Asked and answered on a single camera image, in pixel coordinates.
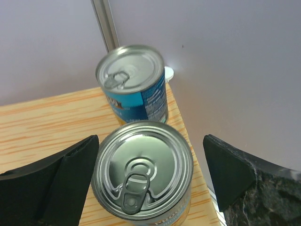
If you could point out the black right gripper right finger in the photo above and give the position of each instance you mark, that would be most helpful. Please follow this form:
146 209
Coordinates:
251 191

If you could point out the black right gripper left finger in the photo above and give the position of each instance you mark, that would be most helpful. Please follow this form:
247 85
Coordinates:
51 191

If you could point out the blue soup can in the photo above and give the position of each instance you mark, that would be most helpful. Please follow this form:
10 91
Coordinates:
132 78
143 174

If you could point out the white cabinet corner connector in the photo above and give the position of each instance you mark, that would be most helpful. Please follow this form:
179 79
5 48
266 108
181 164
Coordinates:
169 73

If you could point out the aluminium frame rail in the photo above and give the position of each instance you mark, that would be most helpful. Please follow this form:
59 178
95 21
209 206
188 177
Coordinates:
104 18

